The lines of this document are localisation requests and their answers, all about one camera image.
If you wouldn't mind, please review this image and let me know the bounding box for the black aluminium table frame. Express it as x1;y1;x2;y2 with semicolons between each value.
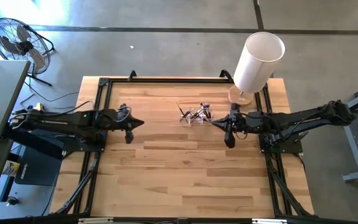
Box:
50;68;316;218

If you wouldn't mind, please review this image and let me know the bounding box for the white shade table lamp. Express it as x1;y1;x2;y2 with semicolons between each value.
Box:
227;31;286;108

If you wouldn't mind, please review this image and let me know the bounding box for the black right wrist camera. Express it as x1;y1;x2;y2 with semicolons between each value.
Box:
224;130;237;149

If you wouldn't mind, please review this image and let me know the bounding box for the yellow white packet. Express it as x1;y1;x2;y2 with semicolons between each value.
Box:
2;160;21;179

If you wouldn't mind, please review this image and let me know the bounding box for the white light bar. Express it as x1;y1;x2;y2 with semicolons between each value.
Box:
252;218;289;224
78;217;115;224

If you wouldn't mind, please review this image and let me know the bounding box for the grey desk top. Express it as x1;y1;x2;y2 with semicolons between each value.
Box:
0;59;32;141

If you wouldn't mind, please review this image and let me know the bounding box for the clear acrylic organizer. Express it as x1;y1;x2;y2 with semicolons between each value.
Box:
177;105;214;126

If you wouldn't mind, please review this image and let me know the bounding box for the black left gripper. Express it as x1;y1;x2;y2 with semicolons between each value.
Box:
103;104;144;132

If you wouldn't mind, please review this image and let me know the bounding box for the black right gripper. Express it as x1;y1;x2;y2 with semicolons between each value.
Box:
211;103;256;134

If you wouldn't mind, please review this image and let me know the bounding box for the black computer case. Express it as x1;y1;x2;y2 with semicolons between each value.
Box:
14;144;64;187

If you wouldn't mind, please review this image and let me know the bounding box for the black floor fan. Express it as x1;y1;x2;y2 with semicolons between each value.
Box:
0;17;56;87

